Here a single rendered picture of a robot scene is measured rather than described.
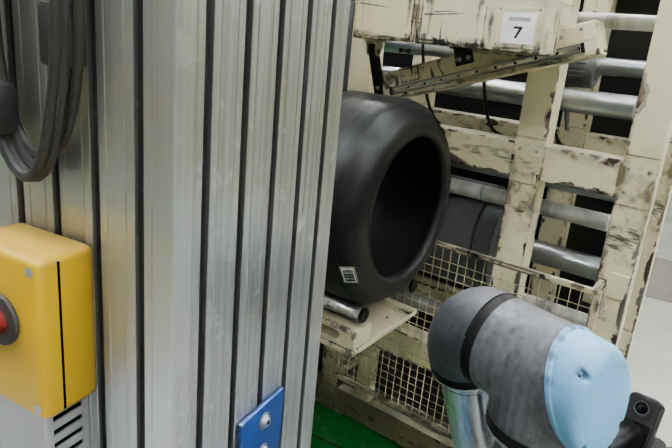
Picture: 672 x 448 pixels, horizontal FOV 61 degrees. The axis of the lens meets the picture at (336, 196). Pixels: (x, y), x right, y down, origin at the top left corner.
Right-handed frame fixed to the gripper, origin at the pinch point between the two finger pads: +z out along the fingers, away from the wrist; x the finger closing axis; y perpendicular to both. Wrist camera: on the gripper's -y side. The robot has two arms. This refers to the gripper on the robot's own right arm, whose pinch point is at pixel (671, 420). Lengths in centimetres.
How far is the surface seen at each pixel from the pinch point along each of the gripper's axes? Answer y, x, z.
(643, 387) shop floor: 95, -88, 199
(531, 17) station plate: -75, -56, 34
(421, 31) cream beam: -73, -87, 25
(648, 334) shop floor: 91, -115, 264
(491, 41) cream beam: -69, -66, 32
